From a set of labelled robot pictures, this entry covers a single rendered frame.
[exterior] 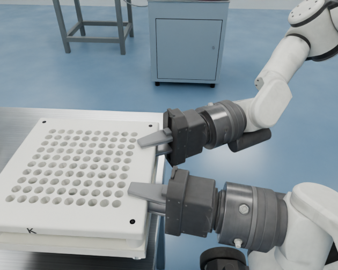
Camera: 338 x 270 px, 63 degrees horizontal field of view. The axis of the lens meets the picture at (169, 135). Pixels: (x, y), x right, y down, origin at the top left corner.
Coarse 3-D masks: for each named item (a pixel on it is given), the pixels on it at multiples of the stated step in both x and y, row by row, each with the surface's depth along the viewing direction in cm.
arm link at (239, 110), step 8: (224, 104) 54; (232, 104) 54; (240, 104) 56; (248, 104) 55; (232, 112) 53; (240, 112) 53; (248, 112) 55; (240, 120) 53; (248, 120) 55; (240, 128) 53; (248, 128) 56; (256, 128) 56; (264, 128) 60; (240, 136) 55; (248, 136) 58; (256, 136) 58; (264, 136) 59; (232, 144) 58; (240, 144) 56; (248, 144) 57
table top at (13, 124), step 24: (0, 120) 75; (24, 120) 75; (120, 120) 75; (144, 120) 75; (0, 144) 67; (0, 168) 61; (0, 264) 45; (24, 264) 45; (48, 264) 45; (72, 264) 45; (96, 264) 45; (120, 264) 45; (144, 264) 45
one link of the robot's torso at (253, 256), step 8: (248, 256) 71; (256, 256) 68; (264, 256) 66; (272, 256) 65; (328, 256) 59; (336, 256) 58; (248, 264) 71; (256, 264) 67; (264, 264) 65; (272, 264) 64; (328, 264) 53; (336, 264) 52
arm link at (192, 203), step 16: (176, 176) 37; (192, 176) 39; (176, 192) 36; (192, 192) 37; (208, 192) 37; (224, 192) 39; (240, 192) 37; (256, 192) 37; (176, 208) 37; (192, 208) 37; (208, 208) 36; (224, 208) 37; (240, 208) 36; (256, 208) 36; (176, 224) 40; (192, 224) 39; (208, 224) 38; (224, 224) 36; (240, 224) 35; (224, 240) 37; (240, 240) 36
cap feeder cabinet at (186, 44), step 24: (168, 0) 207; (192, 0) 207; (216, 0) 207; (168, 24) 219; (192, 24) 217; (216, 24) 216; (168, 48) 231; (192, 48) 230; (216, 48) 228; (168, 72) 245; (192, 72) 244; (216, 72) 243
